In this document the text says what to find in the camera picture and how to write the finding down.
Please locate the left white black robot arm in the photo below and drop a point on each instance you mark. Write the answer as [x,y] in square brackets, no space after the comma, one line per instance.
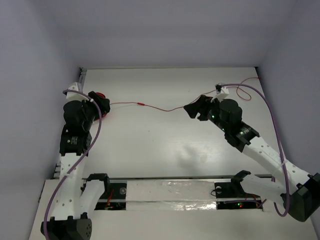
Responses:
[72,203]

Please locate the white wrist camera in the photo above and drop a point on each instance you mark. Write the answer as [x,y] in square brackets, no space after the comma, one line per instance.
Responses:
[74,95]
[221,93]

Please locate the aluminium rail at front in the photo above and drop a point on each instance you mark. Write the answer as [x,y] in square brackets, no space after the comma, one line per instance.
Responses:
[224,177]

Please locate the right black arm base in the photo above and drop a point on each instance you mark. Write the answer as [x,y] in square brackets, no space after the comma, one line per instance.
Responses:
[231,197]

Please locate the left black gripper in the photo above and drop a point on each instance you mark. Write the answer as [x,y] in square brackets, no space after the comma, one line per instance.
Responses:
[95,103]

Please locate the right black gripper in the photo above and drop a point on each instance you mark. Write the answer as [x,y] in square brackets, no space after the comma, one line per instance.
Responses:
[193,109]

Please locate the white foil covered block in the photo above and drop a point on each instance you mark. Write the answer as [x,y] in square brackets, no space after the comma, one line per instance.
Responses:
[170,195]

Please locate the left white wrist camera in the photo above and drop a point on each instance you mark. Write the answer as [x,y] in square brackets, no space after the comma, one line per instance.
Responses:
[74,95]

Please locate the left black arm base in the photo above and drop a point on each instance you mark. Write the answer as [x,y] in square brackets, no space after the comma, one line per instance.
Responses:
[115,199]

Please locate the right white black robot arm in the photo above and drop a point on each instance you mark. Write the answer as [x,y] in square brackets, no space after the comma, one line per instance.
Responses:
[295,189]

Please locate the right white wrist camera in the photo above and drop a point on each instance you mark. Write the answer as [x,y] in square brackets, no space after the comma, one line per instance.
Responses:
[221,93]

